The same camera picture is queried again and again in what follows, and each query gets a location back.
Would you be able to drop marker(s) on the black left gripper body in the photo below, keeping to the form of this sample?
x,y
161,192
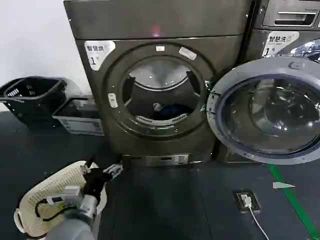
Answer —
x,y
96,182

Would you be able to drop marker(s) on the round glass dryer door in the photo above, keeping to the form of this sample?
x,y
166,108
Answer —
x,y
270,112

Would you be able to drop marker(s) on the black plastic laundry basket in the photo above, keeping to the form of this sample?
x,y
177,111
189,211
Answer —
x,y
32,105

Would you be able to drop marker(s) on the dark blue garment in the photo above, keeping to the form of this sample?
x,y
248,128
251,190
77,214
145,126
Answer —
x,y
175,111

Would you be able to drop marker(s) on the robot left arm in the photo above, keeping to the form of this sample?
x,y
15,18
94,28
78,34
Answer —
x,y
75,225

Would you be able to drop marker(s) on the white cloth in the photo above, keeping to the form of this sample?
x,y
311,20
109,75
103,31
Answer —
x,y
157,106

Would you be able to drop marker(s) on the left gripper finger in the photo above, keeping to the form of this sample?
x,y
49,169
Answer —
x,y
113,175
115,168

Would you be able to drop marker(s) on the grey dryer with open drum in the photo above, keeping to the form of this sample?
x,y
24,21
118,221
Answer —
x,y
160,27

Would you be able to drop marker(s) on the green floor tape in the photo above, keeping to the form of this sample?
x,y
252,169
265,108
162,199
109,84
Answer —
x,y
292,200

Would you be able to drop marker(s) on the grey floor socket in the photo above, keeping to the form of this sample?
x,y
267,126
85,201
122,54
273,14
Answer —
x,y
246,201

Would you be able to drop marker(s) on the white plug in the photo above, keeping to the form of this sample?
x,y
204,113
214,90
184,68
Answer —
x,y
246,200

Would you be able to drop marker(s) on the grey dryer with drawer panel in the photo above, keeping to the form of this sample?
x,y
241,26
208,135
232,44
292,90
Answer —
x,y
280,40

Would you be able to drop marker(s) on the white perforated laundry basket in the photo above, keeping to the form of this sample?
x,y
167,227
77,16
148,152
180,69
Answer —
x,y
50,185

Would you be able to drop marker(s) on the white arrow floor marker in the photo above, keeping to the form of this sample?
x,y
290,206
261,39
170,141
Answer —
x,y
282,185

